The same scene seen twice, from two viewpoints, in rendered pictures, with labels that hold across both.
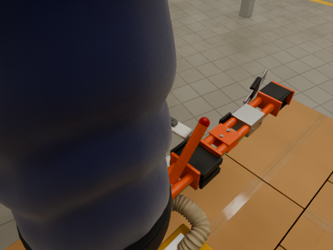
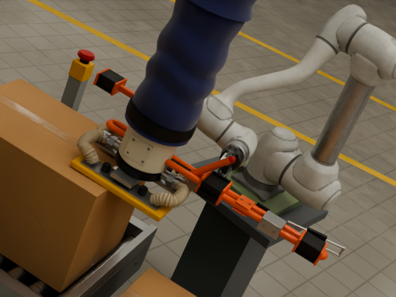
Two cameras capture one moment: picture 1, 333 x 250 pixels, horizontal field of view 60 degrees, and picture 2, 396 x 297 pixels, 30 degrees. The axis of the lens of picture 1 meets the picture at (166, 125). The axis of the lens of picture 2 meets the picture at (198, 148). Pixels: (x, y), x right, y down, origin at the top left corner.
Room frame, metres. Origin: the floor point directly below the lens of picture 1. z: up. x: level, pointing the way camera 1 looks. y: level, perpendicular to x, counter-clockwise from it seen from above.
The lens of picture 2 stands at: (-0.75, -1.76, 2.16)
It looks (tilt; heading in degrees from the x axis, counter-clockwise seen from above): 26 degrees down; 58
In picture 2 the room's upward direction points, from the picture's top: 24 degrees clockwise
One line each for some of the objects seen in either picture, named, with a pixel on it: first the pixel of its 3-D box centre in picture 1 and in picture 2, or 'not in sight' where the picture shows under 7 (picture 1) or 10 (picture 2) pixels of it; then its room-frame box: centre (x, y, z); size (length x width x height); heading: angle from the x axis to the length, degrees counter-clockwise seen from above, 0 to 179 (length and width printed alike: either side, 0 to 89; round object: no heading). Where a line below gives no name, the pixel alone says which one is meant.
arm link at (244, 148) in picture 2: not in sight; (234, 154); (0.57, 0.14, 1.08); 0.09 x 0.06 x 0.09; 140
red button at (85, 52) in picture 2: not in sight; (85, 57); (0.20, 0.84, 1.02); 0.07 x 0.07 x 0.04
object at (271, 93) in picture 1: (274, 97); (309, 247); (0.65, -0.32, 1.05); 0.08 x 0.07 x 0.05; 136
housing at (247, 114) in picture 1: (246, 120); (271, 224); (0.56, -0.22, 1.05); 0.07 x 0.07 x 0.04; 46
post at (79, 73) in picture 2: not in sight; (49, 164); (0.20, 0.84, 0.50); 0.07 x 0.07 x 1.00; 44
